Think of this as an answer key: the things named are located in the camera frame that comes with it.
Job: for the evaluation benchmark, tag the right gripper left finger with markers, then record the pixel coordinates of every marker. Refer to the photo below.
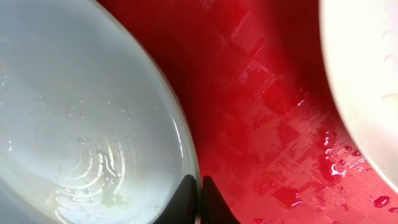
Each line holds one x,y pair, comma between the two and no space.
182,207

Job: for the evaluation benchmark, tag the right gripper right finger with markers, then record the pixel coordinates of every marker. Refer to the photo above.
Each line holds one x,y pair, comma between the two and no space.
214,209

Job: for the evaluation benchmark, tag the light blue plate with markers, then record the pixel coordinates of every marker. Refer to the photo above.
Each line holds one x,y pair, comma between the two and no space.
91,131

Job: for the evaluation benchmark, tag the white plate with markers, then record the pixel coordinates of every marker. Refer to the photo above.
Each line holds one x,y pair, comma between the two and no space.
359,47

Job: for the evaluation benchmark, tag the red plastic tray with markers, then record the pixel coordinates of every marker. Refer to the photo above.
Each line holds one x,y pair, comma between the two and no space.
251,81

